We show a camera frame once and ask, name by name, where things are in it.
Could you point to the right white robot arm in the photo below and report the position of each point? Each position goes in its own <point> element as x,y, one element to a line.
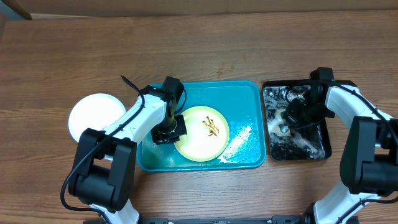
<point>368,166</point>

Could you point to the yellow green scrub sponge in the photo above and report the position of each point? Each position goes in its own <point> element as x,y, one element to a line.
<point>281,127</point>

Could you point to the yellow-green rimmed plate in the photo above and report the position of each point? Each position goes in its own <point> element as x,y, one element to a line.
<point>207,134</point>

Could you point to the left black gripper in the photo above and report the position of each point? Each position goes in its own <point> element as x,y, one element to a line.
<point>160,139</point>

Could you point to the black soapy water tray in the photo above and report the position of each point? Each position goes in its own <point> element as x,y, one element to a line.
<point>303,144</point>

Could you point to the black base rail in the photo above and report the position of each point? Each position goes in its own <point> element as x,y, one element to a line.
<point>279,219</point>

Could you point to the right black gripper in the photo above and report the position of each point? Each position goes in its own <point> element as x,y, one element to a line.
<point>291,117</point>

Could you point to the white plate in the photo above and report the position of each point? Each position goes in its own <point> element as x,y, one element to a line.
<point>95,111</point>

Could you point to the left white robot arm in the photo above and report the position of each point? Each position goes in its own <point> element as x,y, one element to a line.
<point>102,176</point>

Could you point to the teal plastic tray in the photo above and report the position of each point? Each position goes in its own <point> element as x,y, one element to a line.
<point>239,101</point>

